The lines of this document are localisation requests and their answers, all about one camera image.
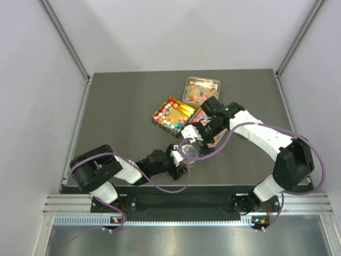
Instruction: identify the pink tin of bright gummies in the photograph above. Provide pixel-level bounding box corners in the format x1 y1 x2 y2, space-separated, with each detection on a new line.
189 108 227 148

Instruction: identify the clear round jar lid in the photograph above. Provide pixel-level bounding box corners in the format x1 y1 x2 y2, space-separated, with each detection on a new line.
182 145 199 158

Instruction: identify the clear plastic jar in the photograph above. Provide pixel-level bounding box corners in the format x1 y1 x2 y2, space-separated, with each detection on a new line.
182 145 199 168

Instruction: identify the gold tin of star candies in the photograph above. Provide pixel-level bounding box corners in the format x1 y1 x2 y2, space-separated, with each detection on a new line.
151 97 196 138

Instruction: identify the aluminium front rail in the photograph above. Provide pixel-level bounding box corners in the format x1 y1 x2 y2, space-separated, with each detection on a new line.
43 194 333 227

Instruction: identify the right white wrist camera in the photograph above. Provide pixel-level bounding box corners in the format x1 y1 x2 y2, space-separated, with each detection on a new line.
181 125 202 143

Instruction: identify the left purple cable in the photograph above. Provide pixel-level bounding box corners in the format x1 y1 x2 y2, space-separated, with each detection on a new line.
69 143 198 231

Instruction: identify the gold tin of pastel gummies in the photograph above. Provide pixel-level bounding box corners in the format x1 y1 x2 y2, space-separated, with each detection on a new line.
182 76 221 110

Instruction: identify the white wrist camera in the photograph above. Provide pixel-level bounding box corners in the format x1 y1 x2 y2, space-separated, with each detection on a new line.
181 125 202 143
170 145 183 167

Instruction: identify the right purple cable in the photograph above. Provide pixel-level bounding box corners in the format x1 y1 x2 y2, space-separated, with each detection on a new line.
178 122 326 231

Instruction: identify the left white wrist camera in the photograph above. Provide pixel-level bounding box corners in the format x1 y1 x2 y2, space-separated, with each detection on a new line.
170 145 183 167

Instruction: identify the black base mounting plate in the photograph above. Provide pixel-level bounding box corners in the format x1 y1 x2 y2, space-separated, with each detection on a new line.
90 194 282 214

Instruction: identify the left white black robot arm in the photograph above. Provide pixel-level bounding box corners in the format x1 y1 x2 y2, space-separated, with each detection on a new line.
69 144 190 212

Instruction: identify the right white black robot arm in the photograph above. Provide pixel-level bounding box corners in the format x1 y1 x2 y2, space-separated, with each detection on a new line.
194 97 314 211

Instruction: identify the purple cable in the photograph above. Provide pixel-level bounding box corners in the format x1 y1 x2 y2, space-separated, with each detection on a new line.
69 143 198 231
178 122 326 231

